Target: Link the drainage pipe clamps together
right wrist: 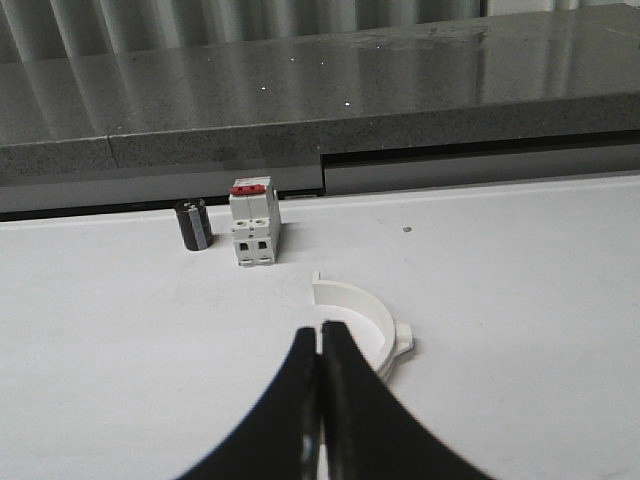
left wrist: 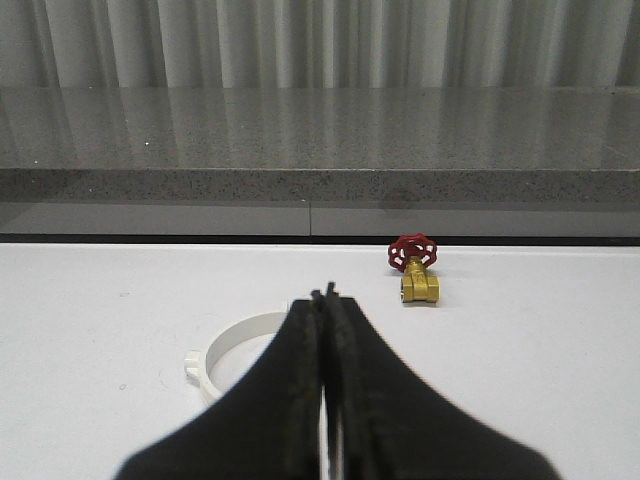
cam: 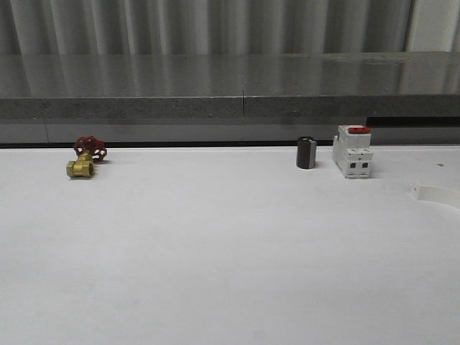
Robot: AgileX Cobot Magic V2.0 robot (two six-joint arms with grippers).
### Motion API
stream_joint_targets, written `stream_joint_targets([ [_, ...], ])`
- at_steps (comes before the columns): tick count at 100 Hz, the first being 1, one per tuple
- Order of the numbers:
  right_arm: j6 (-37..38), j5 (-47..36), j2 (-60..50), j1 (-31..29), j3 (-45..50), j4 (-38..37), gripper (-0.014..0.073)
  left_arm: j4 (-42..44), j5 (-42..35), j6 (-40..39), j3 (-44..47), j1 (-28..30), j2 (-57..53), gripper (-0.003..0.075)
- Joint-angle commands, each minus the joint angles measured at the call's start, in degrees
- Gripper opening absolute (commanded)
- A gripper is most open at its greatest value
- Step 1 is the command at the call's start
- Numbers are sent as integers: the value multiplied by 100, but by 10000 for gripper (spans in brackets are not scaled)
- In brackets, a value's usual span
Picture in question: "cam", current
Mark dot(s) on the white half-ring pipe clamp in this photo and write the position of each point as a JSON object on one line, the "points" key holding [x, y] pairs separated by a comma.
{"points": [[445, 196]]}

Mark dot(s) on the dark brown cylindrical capacitor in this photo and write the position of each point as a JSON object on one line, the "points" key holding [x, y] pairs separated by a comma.
{"points": [[306, 153]]}

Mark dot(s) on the grey stone counter ledge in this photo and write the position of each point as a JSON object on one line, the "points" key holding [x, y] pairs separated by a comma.
{"points": [[385, 89]]}

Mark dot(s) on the grey corrugated curtain backdrop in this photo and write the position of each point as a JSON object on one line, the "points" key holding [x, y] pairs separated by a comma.
{"points": [[227, 27]]}

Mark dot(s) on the white circuit breaker red switch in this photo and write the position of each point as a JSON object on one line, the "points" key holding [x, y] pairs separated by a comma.
{"points": [[351, 151]]}

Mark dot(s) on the brass valve with red handle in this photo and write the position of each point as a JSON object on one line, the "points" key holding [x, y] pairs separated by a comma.
{"points": [[89, 151]]}

